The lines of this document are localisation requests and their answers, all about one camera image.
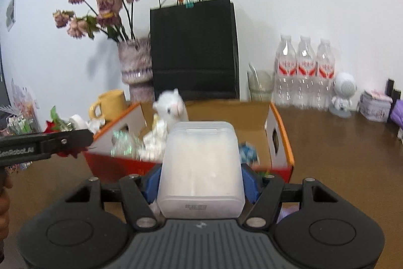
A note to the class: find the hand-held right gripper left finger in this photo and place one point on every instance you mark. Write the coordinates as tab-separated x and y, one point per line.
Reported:
152	184

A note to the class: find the teal binder clip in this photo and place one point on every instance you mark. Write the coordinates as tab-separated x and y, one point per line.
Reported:
189	4

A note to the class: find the orange and white cardboard box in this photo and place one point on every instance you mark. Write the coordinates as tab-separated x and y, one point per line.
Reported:
220	117

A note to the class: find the crumpled white paper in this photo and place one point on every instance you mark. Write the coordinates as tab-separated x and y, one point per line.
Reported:
154	143

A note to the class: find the yellow mug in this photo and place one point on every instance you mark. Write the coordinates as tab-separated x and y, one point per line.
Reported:
110	105

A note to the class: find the shiny holographic wrapper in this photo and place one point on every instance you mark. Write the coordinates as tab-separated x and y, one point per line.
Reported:
124	144

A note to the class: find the clear drinking glass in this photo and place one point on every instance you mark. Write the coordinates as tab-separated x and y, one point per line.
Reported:
259	86

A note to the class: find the translucent white plastic box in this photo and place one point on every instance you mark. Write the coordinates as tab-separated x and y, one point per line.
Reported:
198	171

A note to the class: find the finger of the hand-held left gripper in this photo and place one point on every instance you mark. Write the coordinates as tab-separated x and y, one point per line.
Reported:
74	141

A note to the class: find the purple cloth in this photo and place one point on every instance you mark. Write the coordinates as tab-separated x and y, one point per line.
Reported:
397	113

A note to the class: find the clear water bottle red label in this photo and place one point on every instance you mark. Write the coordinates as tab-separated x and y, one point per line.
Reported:
286	73
306	73
326	73

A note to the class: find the patterned tin box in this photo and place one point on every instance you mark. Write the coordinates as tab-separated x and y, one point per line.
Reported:
376	105

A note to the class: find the red artificial flower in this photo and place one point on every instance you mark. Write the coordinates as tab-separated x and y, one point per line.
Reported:
50	127

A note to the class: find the blue patterned item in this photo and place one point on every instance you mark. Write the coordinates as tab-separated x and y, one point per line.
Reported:
248	154

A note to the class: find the white tape roll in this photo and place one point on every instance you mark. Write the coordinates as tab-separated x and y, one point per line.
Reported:
78	122

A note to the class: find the white plush alpaca toy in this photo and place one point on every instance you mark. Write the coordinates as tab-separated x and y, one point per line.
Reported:
170	106

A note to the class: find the wall picture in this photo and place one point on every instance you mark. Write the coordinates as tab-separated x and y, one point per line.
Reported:
10	12

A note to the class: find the mottled purple vase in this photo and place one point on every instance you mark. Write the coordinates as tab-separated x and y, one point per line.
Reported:
137	67

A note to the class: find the white robot figurine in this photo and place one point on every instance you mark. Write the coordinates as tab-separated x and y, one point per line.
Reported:
343	92

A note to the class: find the person's left hand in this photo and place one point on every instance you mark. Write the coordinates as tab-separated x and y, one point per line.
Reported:
4	209

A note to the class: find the black paper bag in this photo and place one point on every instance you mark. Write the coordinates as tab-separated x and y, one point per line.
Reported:
193	48

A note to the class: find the black object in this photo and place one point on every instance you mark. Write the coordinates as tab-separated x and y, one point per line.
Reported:
394	89

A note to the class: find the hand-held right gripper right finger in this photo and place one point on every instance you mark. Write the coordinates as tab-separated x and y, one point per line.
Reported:
249	183

